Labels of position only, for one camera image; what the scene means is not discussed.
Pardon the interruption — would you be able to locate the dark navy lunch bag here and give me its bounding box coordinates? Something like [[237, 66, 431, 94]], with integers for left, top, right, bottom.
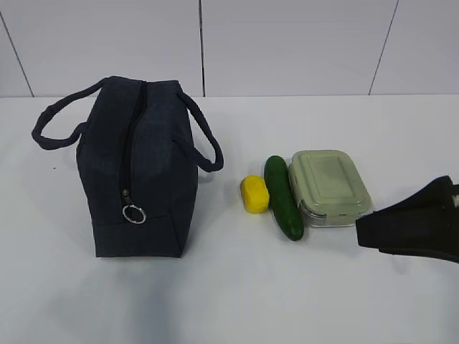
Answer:
[[32, 76, 224, 258]]

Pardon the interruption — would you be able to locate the green cucumber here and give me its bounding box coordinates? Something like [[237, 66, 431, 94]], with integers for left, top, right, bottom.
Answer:
[[264, 156, 304, 242]]

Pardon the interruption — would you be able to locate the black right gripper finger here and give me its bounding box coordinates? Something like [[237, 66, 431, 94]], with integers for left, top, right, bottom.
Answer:
[[356, 176, 458, 262]]

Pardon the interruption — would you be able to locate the yellow lemon-shaped toy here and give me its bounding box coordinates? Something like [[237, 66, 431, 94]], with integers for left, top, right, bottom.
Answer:
[[240, 175, 270, 214]]

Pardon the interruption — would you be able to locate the glass container with green lid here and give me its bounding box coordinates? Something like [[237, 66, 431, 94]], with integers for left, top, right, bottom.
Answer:
[[288, 150, 373, 228]]

